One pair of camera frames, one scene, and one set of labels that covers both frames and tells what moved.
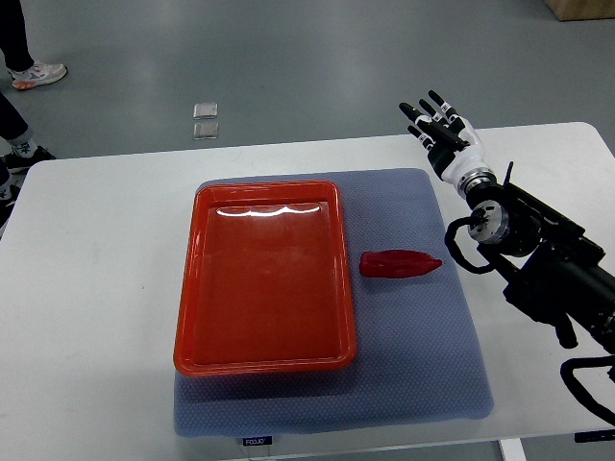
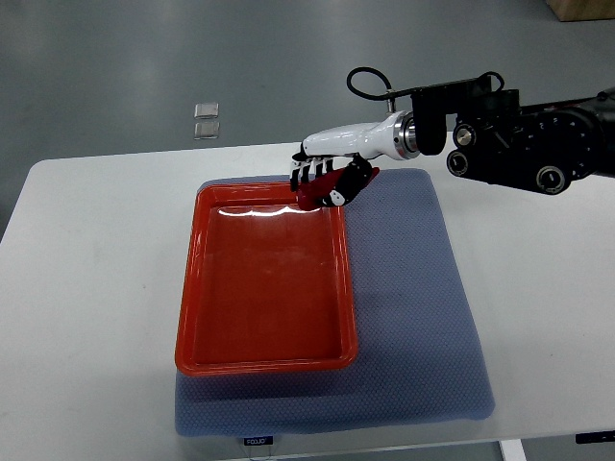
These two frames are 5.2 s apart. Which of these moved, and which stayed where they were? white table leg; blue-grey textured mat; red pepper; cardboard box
Moved: red pepper
Stayed: white table leg; blue-grey textured mat; cardboard box
